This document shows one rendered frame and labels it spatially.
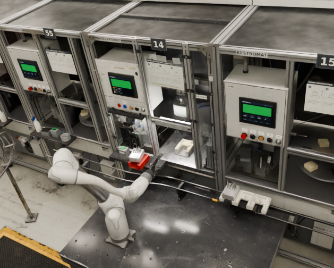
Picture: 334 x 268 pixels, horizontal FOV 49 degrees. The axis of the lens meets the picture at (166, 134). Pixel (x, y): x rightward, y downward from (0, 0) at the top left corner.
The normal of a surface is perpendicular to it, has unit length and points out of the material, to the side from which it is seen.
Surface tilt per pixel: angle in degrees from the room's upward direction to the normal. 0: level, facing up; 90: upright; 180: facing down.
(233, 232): 0
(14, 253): 0
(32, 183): 0
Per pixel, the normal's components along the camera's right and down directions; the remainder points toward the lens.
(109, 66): -0.48, 0.57
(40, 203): -0.13, -0.80
